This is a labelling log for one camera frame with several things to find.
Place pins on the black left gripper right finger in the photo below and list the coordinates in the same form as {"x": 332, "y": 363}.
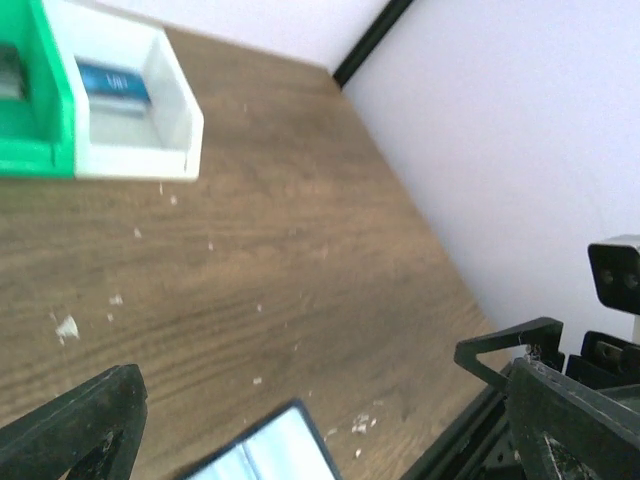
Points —
{"x": 565, "y": 430}

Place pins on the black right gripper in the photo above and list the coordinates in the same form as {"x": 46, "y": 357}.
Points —
{"x": 605, "y": 361}

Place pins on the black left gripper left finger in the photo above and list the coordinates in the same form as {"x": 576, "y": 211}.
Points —
{"x": 93, "y": 431}

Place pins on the blue leather card holder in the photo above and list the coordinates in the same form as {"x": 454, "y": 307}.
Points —
{"x": 285, "y": 444}

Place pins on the blue card in bin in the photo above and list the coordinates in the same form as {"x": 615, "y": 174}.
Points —
{"x": 115, "y": 89}

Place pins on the middle green plastic bin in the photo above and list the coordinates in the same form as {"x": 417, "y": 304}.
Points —
{"x": 38, "y": 128}

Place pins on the white plastic bin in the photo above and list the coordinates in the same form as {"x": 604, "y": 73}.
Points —
{"x": 165, "y": 142}

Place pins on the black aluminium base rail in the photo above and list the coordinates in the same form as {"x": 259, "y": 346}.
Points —
{"x": 478, "y": 444}

